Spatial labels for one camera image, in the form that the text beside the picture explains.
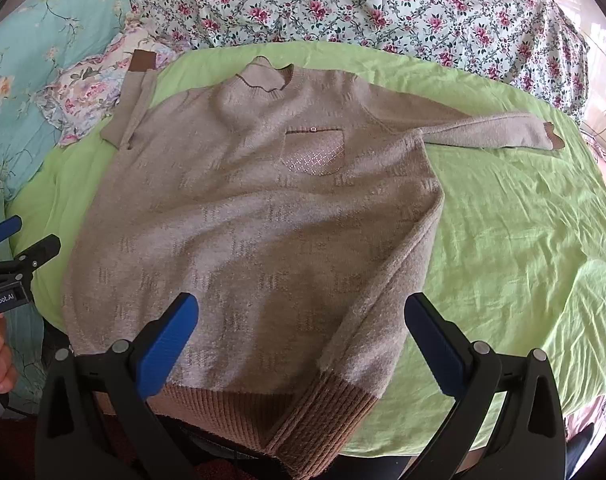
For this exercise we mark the light green bed sheet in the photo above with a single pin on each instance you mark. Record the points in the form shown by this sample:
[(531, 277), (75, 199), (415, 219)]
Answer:
[(508, 220)]

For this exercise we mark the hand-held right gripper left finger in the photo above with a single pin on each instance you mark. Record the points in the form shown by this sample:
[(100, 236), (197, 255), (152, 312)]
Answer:
[(168, 345)]

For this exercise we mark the turquoise floral blanket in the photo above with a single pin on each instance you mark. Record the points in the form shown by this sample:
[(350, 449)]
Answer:
[(33, 35)]

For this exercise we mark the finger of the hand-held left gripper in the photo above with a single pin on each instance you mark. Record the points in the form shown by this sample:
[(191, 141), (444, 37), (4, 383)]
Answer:
[(3, 230), (38, 252)]

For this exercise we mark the pink rose floral quilt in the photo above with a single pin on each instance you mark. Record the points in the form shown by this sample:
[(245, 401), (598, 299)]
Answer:
[(383, 5)]

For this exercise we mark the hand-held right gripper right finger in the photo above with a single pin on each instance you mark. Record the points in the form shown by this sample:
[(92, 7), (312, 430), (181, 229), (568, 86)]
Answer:
[(433, 345)]

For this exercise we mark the pink patterned cloth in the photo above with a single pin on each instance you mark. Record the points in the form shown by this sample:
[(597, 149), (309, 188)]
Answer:
[(605, 145)]

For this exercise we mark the pastel floral ruffled pillow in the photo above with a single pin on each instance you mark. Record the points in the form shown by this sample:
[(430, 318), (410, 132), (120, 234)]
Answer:
[(88, 85)]

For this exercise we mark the beige knit sweater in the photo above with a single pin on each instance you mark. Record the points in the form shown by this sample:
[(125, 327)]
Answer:
[(258, 220)]

